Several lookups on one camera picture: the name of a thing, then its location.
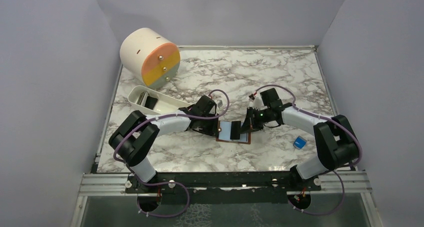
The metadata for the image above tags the white rectangular plastic tray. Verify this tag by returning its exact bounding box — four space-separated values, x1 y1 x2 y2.
127 85 191 115

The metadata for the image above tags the brown leather card holder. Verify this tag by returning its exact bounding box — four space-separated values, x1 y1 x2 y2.
215 121 251 145

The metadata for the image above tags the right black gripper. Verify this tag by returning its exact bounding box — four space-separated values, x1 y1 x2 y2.
239 106 272 134

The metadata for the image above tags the round cream drawer cabinet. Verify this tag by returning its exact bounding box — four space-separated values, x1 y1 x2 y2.
119 27 181 89

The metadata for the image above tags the small blue object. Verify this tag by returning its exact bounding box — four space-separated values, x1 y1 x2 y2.
293 136 308 150

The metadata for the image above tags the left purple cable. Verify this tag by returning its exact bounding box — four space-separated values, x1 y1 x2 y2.
113 88 231 219

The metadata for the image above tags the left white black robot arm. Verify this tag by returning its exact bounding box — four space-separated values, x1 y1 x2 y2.
108 95 219 193

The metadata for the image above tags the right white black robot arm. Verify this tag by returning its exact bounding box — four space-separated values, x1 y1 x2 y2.
231 84 362 191

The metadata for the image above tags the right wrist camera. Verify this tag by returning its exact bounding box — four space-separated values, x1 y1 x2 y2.
248 93 264 110

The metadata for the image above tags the stack of cards in tray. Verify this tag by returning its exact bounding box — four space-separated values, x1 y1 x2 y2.
136 91 158 110

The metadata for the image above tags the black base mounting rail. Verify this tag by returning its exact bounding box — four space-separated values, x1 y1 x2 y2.
125 171 322 205

